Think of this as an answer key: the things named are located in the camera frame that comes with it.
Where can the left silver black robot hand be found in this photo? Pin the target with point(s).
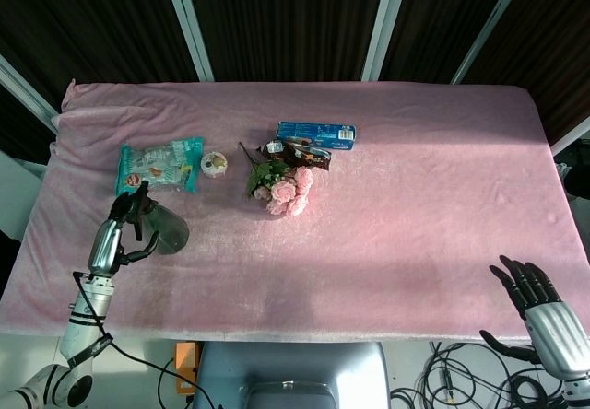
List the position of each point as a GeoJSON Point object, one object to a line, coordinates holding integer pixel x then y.
{"type": "Point", "coordinates": [106, 248]}

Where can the dark curtain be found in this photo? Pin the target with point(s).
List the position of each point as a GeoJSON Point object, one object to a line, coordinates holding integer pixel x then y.
{"type": "Point", "coordinates": [286, 22]}

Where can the blue Oreo cookie box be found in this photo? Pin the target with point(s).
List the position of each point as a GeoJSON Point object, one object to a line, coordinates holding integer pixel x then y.
{"type": "Point", "coordinates": [313, 133]}

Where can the grey robot body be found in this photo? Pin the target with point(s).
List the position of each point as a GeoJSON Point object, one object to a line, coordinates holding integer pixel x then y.
{"type": "Point", "coordinates": [295, 367]}

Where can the white frame post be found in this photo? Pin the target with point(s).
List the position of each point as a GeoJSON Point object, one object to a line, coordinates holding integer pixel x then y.
{"type": "Point", "coordinates": [385, 26]}
{"type": "Point", "coordinates": [27, 91]}
{"type": "Point", "coordinates": [488, 31]}
{"type": "Point", "coordinates": [189, 26]}
{"type": "Point", "coordinates": [574, 135]}

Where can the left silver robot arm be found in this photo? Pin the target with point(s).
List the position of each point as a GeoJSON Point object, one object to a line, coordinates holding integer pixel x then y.
{"type": "Point", "coordinates": [85, 312]}

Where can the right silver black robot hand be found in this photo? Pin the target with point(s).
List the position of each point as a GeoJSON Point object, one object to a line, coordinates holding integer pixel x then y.
{"type": "Point", "coordinates": [553, 330]}

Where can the white side panel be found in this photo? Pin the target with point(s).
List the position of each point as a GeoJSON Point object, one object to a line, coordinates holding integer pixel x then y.
{"type": "Point", "coordinates": [18, 197]}

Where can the pink rose bouquet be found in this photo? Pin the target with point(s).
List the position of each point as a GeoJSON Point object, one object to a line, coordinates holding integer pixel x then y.
{"type": "Point", "coordinates": [283, 191]}

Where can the pink plush table cloth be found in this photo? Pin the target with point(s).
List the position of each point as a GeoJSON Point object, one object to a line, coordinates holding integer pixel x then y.
{"type": "Point", "coordinates": [369, 243]}

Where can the orange box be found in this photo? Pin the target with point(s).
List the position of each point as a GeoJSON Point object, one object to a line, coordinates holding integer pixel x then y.
{"type": "Point", "coordinates": [186, 358]}

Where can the brown snack wrapper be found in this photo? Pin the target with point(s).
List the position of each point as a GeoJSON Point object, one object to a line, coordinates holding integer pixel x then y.
{"type": "Point", "coordinates": [309, 155]}

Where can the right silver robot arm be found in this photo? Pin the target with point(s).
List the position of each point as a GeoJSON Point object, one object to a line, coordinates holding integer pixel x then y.
{"type": "Point", "coordinates": [578, 393]}

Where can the teal snack bag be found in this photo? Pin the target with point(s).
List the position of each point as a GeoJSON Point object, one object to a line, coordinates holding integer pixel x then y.
{"type": "Point", "coordinates": [156, 165]}

